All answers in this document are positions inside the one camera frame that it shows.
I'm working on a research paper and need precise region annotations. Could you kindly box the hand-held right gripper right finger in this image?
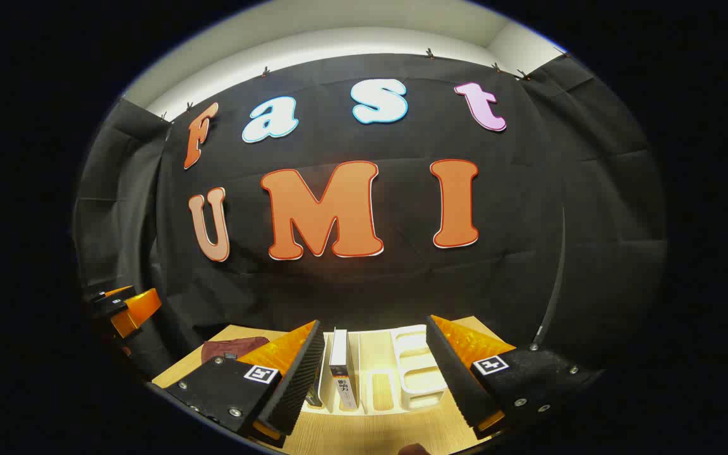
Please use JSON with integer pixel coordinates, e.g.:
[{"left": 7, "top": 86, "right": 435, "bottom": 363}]
[{"left": 426, "top": 314, "right": 606, "bottom": 441}]

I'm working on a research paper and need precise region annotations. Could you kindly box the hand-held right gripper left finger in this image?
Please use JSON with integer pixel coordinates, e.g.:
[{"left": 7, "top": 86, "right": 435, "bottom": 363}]
[{"left": 163, "top": 319, "right": 328, "bottom": 451}]

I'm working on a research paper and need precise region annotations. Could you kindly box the cream bookshelf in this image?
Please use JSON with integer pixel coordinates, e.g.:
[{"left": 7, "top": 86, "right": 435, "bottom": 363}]
[{"left": 301, "top": 324, "right": 450, "bottom": 416}]

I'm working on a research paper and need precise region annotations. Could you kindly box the grey white book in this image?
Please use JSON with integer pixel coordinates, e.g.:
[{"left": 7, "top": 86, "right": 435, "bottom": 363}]
[{"left": 329, "top": 328, "right": 360, "bottom": 411}]

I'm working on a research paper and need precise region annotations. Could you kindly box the dark red schoolbag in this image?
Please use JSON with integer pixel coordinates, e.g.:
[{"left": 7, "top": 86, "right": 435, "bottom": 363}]
[{"left": 202, "top": 337, "right": 270, "bottom": 365}]

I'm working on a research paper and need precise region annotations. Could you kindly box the thin dark metal rod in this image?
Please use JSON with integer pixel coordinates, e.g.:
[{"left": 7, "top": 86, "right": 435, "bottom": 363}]
[{"left": 530, "top": 205, "right": 568, "bottom": 352}]

